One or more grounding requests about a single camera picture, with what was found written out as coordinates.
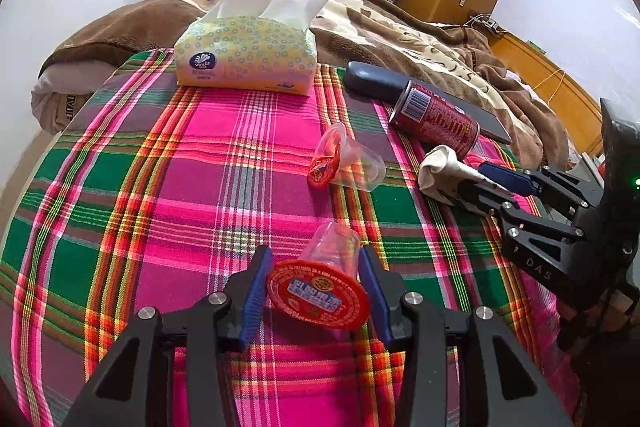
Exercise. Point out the yellow tissue pack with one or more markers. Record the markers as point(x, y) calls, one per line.
point(240, 52)

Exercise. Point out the beige paper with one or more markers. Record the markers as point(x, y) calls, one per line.
point(440, 167)

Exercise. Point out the red drink can with barcode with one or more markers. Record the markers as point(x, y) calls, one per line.
point(435, 122)

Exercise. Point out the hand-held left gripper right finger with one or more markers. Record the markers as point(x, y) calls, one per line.
point(375, 302)

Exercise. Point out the pink green plaid cloth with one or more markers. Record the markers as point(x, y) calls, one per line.
point(150, 207)

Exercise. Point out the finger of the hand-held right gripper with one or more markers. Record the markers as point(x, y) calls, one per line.
point(505, 179)
point(480, 199)

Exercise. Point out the white power strip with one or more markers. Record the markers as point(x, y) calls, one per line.
point(484, 22)

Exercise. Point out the brown printed blanket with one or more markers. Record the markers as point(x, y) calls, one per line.
point(380, 32)

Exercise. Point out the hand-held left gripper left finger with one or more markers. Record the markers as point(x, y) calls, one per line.
point(252, 302)

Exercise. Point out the wooden headboard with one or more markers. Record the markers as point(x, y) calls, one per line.
point(565, 97)

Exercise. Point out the jelly cup with red lid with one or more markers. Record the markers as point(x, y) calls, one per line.
point(315, 297)
point(325, 157)

